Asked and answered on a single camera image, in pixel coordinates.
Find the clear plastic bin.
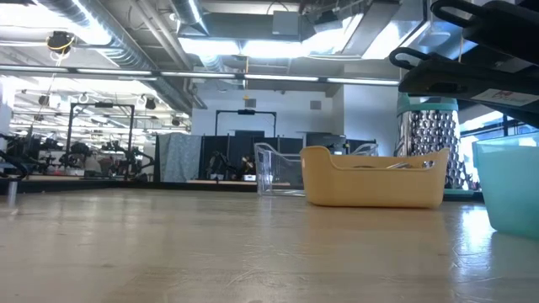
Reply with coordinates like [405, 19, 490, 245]
[253, 141, 379, 198]

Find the orange plastic bin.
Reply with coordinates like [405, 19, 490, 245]
[299, 145, 451, 210]

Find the steel scoop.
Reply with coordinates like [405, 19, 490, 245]
[353, 159, 437, 171]

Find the black-handled utensil white label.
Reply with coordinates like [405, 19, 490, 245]
[387, 46, 539, 128]

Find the grey fabric partition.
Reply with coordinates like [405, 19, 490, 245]
[154, 132, 203, 183]

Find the yellow black ceiling reel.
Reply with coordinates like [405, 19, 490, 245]
[45, 31, 77, 56]

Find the teal plastic bin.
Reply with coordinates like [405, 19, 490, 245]
[471, 131, 539, 242]

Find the black gantry frame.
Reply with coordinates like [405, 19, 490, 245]
[214, 109, 278, 138]

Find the black aluminium table frame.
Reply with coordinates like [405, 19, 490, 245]
[0, 178, 292, 194]

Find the steel box grater teal handle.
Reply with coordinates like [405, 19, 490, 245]
[393, 92, 478, 201]

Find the silver ceiling duct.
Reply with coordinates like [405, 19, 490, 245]
[37, 0, 195, 114]

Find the black rack frame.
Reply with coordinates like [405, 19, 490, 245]
[65, 102, 136, 178]

